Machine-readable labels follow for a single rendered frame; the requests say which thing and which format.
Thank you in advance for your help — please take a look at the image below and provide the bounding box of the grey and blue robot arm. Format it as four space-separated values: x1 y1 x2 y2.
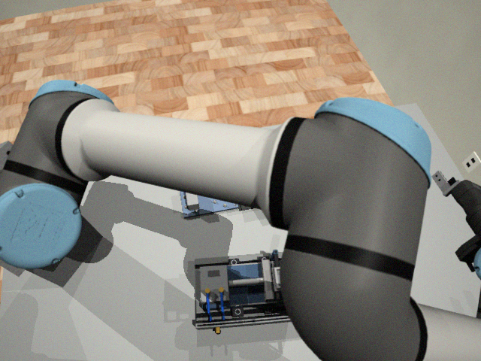
0 80 481 361

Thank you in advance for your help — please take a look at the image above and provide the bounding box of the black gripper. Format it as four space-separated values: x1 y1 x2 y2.
432 171 481 272

